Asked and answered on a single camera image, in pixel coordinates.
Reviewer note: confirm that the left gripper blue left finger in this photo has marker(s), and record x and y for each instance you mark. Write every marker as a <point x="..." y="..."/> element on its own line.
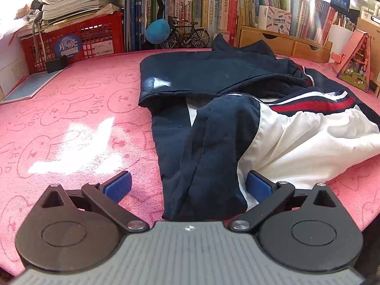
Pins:
<point x="104" y="199"/>

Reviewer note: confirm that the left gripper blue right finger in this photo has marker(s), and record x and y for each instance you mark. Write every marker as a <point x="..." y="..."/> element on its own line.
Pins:
<point x="271" y="197"/>

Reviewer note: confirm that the white navy zip jacket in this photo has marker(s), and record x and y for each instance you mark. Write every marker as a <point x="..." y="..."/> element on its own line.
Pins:
<point x="218" y="115"/>

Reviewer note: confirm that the pink desk mat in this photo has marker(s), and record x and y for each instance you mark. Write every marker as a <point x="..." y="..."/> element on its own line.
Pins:
<point x="86" y="126"/>

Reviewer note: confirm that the light blue notebook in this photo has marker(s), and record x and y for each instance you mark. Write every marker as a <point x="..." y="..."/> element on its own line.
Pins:
<point x="30" y="87"/>

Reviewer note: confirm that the small black box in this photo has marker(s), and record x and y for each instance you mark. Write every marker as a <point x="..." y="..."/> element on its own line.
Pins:
<point x="57" y="64"/>

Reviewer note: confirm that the wooden drawer shelf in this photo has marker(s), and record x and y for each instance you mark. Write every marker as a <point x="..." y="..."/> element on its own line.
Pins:
<point x="285" y="45"/>

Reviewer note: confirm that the pink triangular toy house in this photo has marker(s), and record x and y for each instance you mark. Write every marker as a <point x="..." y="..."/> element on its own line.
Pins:
<point x="352" y="65"/>

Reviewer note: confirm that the red plastic crate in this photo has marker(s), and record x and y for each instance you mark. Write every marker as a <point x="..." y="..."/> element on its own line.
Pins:
<point x="90" y="38"/>

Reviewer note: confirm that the clear plastic jar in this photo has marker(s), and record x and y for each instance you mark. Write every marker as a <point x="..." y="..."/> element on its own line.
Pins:
<point x="225" y="35"/>

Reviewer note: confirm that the white paper cup holder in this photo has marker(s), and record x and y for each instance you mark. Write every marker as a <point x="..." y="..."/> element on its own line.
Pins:
<point x="338" y="36"/>

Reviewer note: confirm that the white colourful card box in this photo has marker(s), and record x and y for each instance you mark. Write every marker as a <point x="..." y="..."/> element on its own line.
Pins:
<point x="274" y="20"/>

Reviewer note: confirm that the right shelf row of books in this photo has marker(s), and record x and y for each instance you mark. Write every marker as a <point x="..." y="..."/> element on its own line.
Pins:
<point x="311" y="19"/>

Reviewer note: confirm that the miniature black bicycle model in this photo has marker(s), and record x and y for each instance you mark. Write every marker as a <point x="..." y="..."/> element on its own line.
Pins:
<point x="184" y="33"/>

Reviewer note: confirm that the row of blue thin books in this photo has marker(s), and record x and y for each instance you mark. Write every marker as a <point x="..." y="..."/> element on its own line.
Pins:
<point x="137" y="16"/>

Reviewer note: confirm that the cardboard box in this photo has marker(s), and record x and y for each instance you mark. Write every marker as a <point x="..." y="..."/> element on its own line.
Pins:
<point x="373" y="30"/>

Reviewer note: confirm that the middle row of books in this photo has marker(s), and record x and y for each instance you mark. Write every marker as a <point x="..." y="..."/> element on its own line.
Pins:
<point x="202" y="6"/>

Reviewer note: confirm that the stack of paper booklets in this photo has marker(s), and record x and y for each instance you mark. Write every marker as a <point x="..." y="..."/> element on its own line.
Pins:
<point x="51" y="15"/>

